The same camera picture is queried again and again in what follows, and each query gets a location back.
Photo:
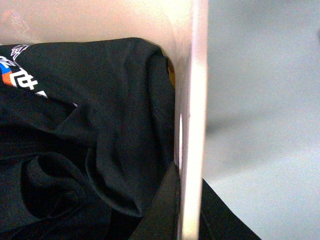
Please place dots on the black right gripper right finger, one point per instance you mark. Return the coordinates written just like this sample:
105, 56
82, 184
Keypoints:
218, 222

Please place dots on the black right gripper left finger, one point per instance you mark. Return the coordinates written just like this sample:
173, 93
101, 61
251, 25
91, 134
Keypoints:
161, 220

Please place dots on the beige plastic laundry hamper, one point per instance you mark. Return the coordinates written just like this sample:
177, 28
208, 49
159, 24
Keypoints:
179, 27

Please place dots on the black printed t-shirt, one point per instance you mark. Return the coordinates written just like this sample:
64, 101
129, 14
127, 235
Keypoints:
86, 137

